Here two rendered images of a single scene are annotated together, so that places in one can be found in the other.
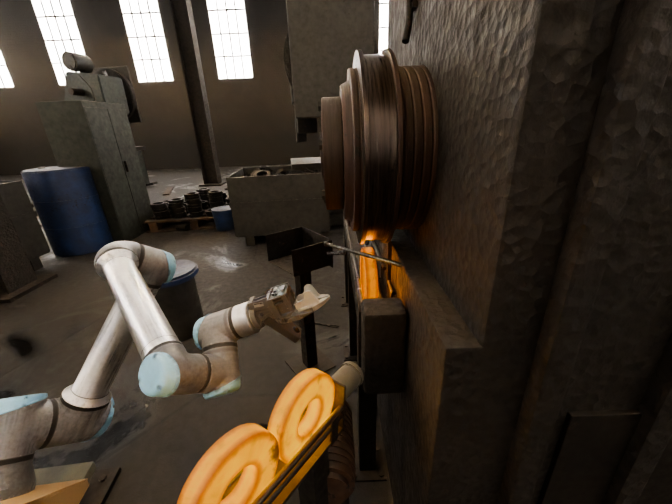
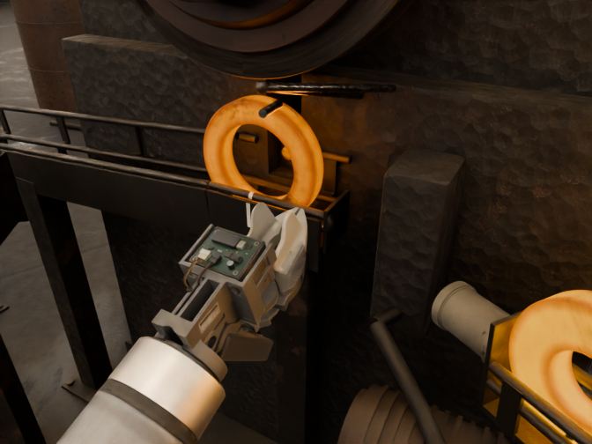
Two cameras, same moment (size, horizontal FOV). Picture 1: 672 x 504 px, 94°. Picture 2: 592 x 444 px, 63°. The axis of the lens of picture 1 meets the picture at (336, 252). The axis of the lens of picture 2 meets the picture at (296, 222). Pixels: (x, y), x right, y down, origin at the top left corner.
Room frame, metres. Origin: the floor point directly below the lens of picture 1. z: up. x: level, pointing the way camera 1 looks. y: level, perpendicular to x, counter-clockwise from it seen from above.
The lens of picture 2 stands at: (0.50, 0.44, 1.03)
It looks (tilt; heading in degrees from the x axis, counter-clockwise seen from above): 31 degrees down; 299
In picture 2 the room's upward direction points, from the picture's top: straight up
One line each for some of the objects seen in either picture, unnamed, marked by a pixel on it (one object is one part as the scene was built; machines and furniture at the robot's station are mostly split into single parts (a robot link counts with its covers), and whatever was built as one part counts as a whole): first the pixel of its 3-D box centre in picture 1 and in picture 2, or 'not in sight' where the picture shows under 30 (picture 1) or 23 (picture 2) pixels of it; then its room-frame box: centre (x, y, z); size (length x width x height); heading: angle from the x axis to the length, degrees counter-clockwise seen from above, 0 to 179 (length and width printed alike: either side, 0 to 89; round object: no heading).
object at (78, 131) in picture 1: (106, 174); not in sight; (3.76, 2.64, 0.75); 0.70 x 0.48 x 1.50; 0
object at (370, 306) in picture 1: (383, 346); (416, 243); (0.63, -0.11, 0.68); 0.11 x 0.08 x 0.24; 90
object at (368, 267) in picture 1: (368, 277); (261, 161); (0.86, -0.10, 0.75); 0.18 x 0.03 x 0.18; 1
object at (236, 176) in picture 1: (283, 200); not in sight; (3.61, 0.59, 0.39); 1.03 x 0.83 x 0.79; 94
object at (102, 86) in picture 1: (110, 125); not in sight; (7.46, 4.84, 1.36); 1.37 x 1.16 x 2.71; 80
